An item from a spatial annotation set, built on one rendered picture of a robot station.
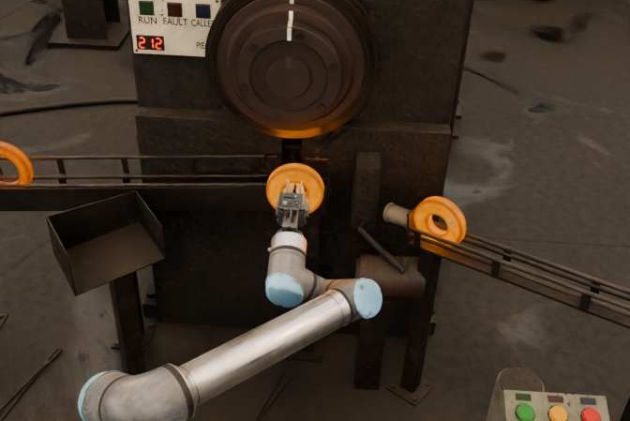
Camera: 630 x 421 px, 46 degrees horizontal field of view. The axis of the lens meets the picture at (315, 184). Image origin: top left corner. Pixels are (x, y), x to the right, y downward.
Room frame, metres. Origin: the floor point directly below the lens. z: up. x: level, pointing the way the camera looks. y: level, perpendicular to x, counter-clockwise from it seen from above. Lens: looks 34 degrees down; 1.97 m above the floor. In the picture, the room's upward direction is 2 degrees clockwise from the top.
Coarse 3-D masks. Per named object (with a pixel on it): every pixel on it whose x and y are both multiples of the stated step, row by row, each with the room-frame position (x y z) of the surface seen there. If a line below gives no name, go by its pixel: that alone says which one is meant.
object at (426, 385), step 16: (432, 256) 1.67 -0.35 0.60; (432, 272) 1.66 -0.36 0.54; (432, 288) 1.68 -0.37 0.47; (416, 304) 1.68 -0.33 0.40; (432, 304) 1.69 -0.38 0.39; (416, 320) 1.68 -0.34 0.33; (416, 336) 1.67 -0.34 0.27; (416, 352) 1.67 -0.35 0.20; (416, 368) 1.66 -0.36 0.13; (400, 384) 1.69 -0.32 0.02; (416, 384) 1.68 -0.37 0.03; (432, 384) 1.70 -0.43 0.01; (416, 400) 1.63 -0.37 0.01; (624, 416) 1.29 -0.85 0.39
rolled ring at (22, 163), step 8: (0, 144) 1.89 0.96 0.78; (8, 144) 1.90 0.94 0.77; (0, 152) 1.88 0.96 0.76; (8, 152) 1.88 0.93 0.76; (16, 152) 1.89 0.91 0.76; (16, 160) 1.88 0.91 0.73; (24, 160) 1.89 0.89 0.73; (24, 168) 1.88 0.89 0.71; (32, 168) 1.90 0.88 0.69; (24, 176) 1.88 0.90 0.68; (32, 176) 1.90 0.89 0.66
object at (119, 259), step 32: (128, 192) 1.76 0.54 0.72; (64, 224) 1.65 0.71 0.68; (96, 224) 1.69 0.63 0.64; (128, 224) 1.75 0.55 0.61; (160, 224) 1.61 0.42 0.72; (64, 256) 1.49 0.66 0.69; (96, 256) 1.61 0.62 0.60; (128, 256) 1.61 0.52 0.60; (160, 256) 1.61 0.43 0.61; (128, 288) 1.60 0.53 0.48; (128, 320) 1.60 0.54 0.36; (128, 352) 1.59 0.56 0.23
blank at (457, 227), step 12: (420, 204) 1.72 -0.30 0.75; (432, 204) 1.69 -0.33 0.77; (444, 204) 1.67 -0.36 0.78; (420, 216) 1.71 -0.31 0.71; (444, 216) 1.67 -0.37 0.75; (456, 216) 1.65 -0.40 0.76; (420, 228) 1.71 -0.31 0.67; (432, 228) 1.70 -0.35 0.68; (456, 228) 1.64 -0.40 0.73; (456, 240) 1.64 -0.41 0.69
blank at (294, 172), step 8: (280, 168) 1.66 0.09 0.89; (288, 168) 1.64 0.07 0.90; (296, 168) 1.64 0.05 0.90; (304, 168) 1.65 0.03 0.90; (272, 176) 1.64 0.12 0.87; (280, 176) 1.64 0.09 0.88; (288, 176) 1.64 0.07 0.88; (296, 176) 1.64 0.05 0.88; (304, 176) 1.64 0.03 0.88; (312, 176) 1.64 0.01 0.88; (320, 176) 1.66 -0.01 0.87; (272, 184) 1.64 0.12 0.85; (280, 184) 1.64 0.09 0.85; (304, 184) 1.64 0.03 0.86; (312, 184) 1.64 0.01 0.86; (320, 184) 1.64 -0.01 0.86; (272, 192) 1.64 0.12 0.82; (280, 192) 1.64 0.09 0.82; (312, 192) 1.64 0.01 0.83; (320, 192) 1.64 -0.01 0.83; (272, 200) 1.64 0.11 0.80; (312, 200) 1.64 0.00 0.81; (320, 200) 1.64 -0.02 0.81; (312, 208) 1.64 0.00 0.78
